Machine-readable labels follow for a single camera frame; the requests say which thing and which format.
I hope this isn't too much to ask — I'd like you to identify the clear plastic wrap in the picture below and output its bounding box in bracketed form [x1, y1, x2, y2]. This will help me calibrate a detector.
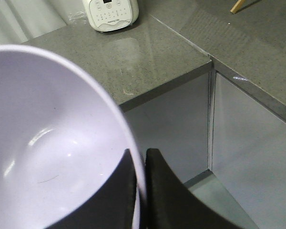
[67, 11, 88, 24]

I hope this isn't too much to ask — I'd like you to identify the wooden folding rack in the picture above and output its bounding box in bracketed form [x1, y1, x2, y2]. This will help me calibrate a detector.
[230, 0, 246, 14]

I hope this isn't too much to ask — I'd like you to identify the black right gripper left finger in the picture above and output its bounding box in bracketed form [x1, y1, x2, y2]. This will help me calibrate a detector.
[48, 149, 137, 229]

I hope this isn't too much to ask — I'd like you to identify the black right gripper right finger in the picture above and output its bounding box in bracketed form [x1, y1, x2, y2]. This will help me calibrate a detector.
[145, 148, 238, 229]

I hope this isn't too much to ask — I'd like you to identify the purple plastic bowl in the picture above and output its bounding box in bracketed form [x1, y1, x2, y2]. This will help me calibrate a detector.
[0, 45, 146, 229]

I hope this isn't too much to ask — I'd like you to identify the grey side cabinet door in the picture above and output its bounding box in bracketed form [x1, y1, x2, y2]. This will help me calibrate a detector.
[212, 74, 286, 229]

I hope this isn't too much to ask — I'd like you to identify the white curtain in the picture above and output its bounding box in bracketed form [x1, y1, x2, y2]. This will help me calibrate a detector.
[0, 0, 66, 44]

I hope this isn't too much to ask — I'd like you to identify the white blender appliance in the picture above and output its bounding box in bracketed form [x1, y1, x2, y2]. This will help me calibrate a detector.
[82, 0, 139, 32]

